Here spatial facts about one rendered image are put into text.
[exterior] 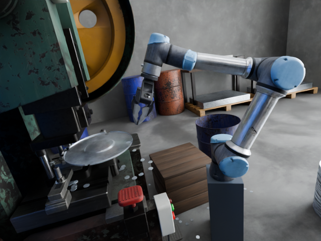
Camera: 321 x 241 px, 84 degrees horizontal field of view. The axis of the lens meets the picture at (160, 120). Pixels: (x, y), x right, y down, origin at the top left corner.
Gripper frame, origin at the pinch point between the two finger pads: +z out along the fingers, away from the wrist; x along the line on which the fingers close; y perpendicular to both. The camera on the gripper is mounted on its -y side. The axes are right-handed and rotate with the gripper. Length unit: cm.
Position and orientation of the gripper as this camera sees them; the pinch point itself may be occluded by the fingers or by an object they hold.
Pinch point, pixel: (137, 122)
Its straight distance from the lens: 75.7
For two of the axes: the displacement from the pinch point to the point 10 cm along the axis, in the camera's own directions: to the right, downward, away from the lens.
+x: -9.5, -2.3, -2.0
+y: -1.3, -3.0, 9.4
